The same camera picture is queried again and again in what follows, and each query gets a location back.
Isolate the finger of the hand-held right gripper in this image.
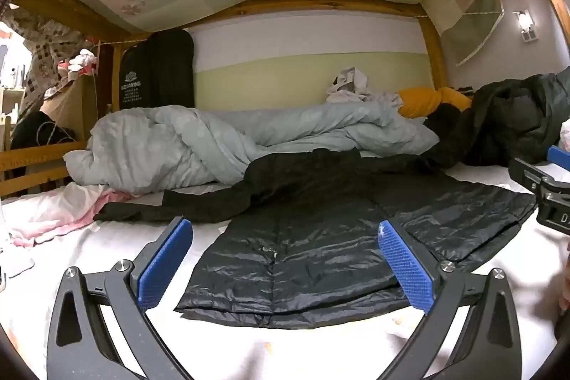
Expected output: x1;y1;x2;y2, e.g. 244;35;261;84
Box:
549;145;570;172
508;157;570;194

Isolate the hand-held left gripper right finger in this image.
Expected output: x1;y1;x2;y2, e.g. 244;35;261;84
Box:
378;220;522;380

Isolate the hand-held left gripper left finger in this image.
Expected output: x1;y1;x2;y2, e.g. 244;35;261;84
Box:
47;216;193;380

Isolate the black down coat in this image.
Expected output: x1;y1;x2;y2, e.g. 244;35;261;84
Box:
93;147;537;316

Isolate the dark green jacket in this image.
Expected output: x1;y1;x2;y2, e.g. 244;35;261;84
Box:
463;68;570;167

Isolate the black fleece garment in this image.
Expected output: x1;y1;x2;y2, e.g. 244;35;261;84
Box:
421;103;475;160

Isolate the white bed sheet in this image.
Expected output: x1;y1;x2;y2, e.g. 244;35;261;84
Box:
0;162;570;380

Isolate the pink and white blanket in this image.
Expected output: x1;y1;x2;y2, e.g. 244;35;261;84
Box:
0;183;134;249

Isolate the light blue duvet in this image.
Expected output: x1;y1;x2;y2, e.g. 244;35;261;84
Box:
63;100;439;196

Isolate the orange pillow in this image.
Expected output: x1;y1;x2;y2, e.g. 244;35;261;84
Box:
398;86;473;119

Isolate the dark bag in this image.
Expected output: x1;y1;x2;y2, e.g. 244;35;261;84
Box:
10;110;78;151

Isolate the crumpled white cloth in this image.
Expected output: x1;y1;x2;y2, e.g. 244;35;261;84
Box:
325;67;404;109

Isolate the black hanging garment bag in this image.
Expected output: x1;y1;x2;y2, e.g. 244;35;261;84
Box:
119;29;196;111

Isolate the pink and white plush toy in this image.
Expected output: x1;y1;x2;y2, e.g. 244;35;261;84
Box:
58;49;99;76

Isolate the patchwork curtain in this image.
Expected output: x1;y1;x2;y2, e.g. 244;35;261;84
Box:
0;4;96;102

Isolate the wall lamp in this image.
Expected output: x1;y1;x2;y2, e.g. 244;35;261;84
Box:
512;10;537;43

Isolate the wooden bed frame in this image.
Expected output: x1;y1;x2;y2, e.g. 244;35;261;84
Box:
0;0;570;198

